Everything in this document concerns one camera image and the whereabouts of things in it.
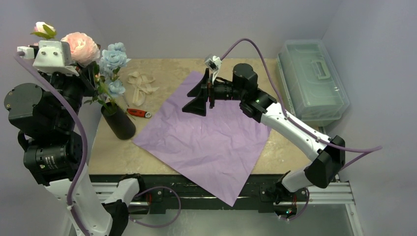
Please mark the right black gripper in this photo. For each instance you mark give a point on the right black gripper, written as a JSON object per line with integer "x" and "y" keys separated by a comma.
{"x": 211, "y": 91}

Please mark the purple pink wrapping paper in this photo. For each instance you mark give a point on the purple pink wrapping paper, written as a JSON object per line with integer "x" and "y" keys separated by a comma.
{"x": 218, "y": 152}

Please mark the cream printed ribbon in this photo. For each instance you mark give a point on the cream printed ribbon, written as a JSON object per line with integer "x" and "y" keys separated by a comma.
{"x": 142, "y": 84}

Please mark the blue flower stem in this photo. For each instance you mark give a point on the blue flower stem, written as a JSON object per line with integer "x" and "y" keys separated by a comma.
{"x": 113, "y": 59}

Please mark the peach rose flower stem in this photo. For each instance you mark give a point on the peach rose flower stem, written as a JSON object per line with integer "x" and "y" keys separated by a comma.
{"x": 101, "y": 93}

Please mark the green leafy flower stem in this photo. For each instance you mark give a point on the green leafy flower stem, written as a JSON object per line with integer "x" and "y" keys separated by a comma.
{"x": 83, "y": 48}

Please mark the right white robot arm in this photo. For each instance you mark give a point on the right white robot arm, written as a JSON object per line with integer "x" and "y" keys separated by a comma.
{"x": 326, "y": 154}

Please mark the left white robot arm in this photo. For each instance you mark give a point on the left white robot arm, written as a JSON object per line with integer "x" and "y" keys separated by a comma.
{"x": 55, "y": 154}

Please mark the black cylindrical vase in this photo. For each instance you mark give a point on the black cylindrical vase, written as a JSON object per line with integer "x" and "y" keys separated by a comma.
{"x": 118, "y": 121}

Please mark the clear plastic storage box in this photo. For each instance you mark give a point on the clear plastic storage box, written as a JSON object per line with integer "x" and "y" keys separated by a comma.
{"x": 313, "y": 91}

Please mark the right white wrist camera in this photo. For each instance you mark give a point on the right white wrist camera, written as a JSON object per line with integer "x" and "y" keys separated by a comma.
{"x": 213, "y": 63}

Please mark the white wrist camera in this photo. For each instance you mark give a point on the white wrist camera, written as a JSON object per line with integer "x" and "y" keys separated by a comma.
{"x": 213, "y": 63}
{"x": 50, "y": 57}

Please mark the red handled wrench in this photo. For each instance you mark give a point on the red handled wrench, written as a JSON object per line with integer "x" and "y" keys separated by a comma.
{"x": 139, "y": 113}

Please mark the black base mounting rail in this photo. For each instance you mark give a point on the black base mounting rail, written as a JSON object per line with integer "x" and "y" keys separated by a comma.
{"x": 260, "y": 192}

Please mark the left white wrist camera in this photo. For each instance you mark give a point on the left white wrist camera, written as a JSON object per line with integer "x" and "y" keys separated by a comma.
{"x": 50, "y": 57}

